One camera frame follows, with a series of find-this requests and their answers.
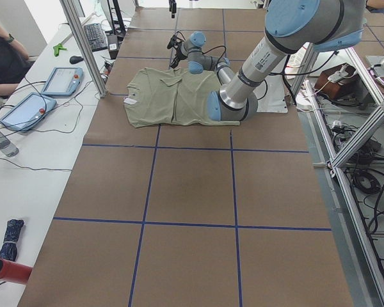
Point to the olive green long-sleeve shirt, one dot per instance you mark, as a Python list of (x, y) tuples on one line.
[(174, 97)]

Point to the black computer mouse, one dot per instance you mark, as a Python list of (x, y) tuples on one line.
[(75, 59)]

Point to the blue teach pendant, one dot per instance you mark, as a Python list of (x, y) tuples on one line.
[(62, 82), (28, 112)]

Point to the white power strip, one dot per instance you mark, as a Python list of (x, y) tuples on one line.
[(340, 75)]

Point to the grey aluminium frame post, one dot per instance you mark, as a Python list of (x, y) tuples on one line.
[(79, 35)]

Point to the black keyboard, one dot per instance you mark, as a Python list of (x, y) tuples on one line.
[(95, 37)]

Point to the near blue teach pendant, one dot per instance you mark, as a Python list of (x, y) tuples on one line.
[(28, 112)]

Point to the green plastic tool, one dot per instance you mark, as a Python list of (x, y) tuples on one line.
[(58, 48)]

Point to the red cylinder tube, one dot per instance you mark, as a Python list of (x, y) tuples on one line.
[(14, 272)]

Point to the far blue teach pendant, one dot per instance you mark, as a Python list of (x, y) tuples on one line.
[(62, 82)]

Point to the clear water bottle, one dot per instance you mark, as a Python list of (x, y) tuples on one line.
[(7, 147)]

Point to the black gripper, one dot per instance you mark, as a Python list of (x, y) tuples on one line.
[(180, 54)]

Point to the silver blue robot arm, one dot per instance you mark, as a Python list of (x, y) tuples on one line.
[(172, 8), (328, 25)]

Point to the white Miniso hang tag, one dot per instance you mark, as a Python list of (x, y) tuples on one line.
[(130, 101)]

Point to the brown cardboard box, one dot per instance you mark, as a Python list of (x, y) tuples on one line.
[(347, 88)]

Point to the person in black shirt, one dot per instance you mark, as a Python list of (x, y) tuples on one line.
[(14, 63)]

